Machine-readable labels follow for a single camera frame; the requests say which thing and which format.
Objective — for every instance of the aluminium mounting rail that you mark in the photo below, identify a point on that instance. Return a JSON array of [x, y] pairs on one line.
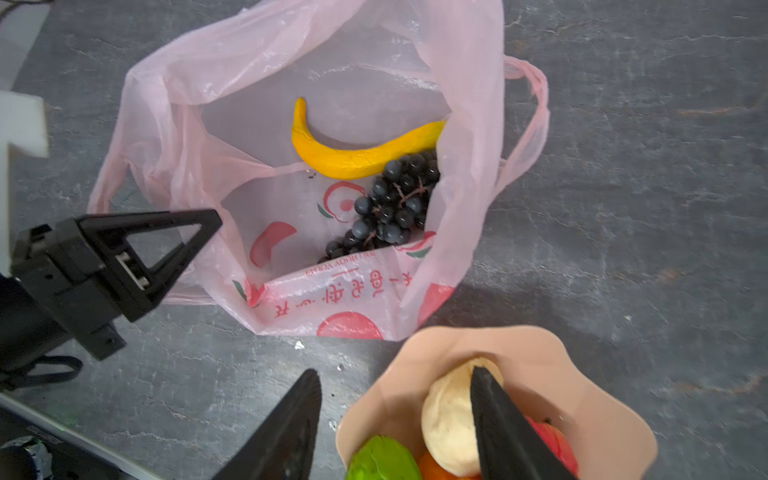
[[36, 446]]

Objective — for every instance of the red fake apple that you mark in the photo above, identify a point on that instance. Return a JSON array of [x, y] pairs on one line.
[[557, 443]]

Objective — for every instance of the yellow fake banana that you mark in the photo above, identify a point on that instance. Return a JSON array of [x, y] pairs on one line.
[[341, 164]]

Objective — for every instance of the pink plastic bag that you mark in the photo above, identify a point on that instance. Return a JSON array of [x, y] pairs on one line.
[[205, 122]]

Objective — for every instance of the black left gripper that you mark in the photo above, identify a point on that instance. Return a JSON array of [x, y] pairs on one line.
[[86, 272]]

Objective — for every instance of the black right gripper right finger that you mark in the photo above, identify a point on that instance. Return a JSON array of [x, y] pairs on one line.
[[508, 445]]

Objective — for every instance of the orange fake orange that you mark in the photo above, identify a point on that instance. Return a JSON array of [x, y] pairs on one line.
[[431, 470]]

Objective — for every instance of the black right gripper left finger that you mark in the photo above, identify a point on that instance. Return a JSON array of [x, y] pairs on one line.
[[282, 447]]

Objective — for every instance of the peach leaf-shaped plate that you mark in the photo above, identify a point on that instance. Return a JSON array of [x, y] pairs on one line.
[[609, 440]]

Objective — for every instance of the dark fake grape bunch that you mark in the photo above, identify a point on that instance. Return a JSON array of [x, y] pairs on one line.
[[393, 211]]

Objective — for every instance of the green fake fruit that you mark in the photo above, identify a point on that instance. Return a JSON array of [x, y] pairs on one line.
[[383, 458]]

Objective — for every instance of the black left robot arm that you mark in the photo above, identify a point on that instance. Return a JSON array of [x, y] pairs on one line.
[[29, 339]]

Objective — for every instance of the beige fake fruit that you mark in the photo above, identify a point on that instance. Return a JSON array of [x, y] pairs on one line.
[[447, 421]]

